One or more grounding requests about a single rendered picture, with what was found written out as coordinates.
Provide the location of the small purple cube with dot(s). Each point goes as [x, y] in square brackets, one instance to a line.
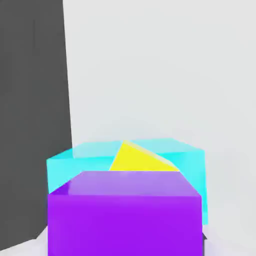
[124, 222]

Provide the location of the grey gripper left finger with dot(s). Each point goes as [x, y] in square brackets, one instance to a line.
[30, 249]

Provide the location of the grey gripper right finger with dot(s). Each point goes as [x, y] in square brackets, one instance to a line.
[208, 248]

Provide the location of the large cyan box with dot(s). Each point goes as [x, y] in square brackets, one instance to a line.
[60, 172]

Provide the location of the small yellow cube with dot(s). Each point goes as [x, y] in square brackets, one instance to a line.
[136, 160]

